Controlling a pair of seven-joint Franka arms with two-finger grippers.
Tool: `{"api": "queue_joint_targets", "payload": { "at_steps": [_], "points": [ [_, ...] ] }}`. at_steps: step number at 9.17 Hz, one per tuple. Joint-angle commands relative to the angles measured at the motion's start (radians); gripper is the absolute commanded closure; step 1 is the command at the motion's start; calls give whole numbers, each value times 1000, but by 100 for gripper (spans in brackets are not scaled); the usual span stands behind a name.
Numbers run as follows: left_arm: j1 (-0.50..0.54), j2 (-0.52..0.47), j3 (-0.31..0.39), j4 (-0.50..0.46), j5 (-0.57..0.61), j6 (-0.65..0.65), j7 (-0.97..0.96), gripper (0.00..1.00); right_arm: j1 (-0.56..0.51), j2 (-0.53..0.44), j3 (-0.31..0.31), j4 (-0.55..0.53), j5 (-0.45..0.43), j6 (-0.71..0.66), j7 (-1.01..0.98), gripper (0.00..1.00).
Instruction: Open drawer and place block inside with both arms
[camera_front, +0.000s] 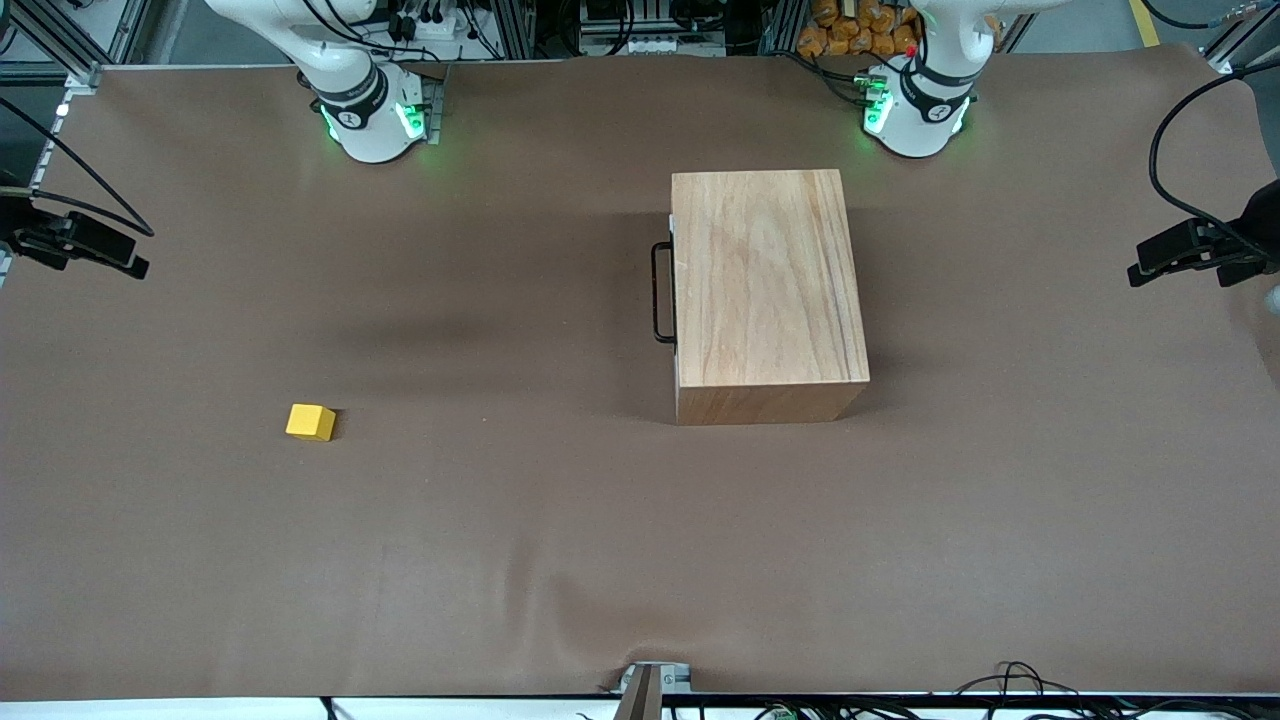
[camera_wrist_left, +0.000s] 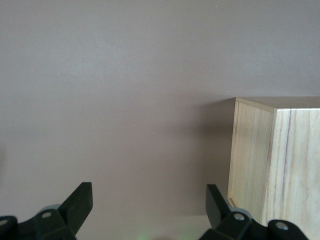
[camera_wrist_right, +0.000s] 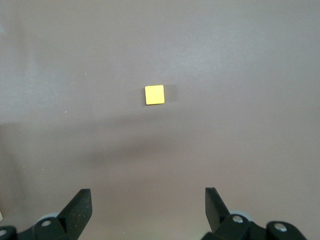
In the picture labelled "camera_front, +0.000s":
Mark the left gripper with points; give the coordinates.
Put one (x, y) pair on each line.
(1262, 226)

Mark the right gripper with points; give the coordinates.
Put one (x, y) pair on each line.
(12, 222)

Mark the yellow block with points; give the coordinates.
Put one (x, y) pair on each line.
(309, 421)

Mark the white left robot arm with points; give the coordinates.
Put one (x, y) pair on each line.
(915, 125)

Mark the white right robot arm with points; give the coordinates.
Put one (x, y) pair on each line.
(370, 128)

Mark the yellow floor tape strip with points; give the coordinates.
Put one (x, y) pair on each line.
(1145, 22)

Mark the metal base mounting plate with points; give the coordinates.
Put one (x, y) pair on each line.
(436, 100)

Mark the pile of orange objects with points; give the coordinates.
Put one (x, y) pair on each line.
(860, 28)

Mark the wooden cabinet box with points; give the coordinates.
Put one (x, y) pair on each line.
(765, 290)

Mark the brown table cover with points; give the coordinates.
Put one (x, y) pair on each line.
(500, 560)

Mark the white power strip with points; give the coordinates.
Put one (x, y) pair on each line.
(645, 45)

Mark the aluminium frame profile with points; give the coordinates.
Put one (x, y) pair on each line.
(60, 45)
(1240, 35)

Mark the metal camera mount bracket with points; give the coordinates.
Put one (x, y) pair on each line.
(652, 685)

